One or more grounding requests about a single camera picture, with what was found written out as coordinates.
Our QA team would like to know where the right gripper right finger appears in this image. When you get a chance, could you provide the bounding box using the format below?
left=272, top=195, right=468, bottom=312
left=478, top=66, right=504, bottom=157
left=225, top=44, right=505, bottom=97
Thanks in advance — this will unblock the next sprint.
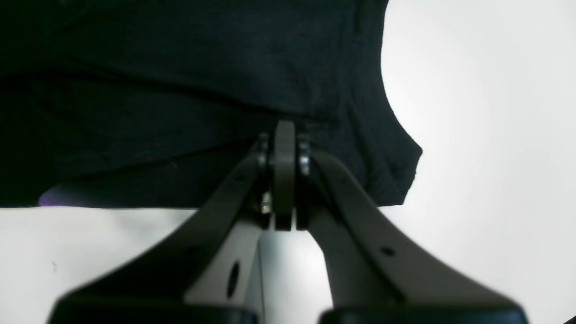
left=297, top=135, right=527, bottom=324

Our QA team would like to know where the black T-shirt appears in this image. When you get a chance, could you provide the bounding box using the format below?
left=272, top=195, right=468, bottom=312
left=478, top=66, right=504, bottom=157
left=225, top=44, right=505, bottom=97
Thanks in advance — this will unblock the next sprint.
left=0, top=0, right=423, bottom=208

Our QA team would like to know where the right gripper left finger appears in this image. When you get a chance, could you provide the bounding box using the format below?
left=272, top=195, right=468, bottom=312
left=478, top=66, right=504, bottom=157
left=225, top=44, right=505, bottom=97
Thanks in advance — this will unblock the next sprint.
left=49, top=121, right=296, bottom=324

